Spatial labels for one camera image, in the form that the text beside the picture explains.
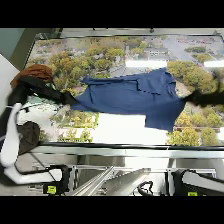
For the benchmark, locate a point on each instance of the blue shirt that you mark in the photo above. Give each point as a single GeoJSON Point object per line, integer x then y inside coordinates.
{"type": "Point", "coordinates": [140, 95]}

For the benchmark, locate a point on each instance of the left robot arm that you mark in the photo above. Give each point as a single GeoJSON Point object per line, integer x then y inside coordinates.
{"type": "Point", "coordinates": [13, 133]}

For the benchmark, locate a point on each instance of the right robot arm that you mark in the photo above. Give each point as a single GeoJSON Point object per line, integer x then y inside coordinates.
{"type": "Point", "coordinates": [206, 98]}

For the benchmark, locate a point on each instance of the dark brown garment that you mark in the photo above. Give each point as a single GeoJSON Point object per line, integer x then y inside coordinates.
{"type": "Point", "coordinates": [28, 135]}

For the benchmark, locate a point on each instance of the silver frame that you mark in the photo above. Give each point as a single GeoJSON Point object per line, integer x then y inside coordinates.
{"type": "Point", "coordinates": [110, 176]}

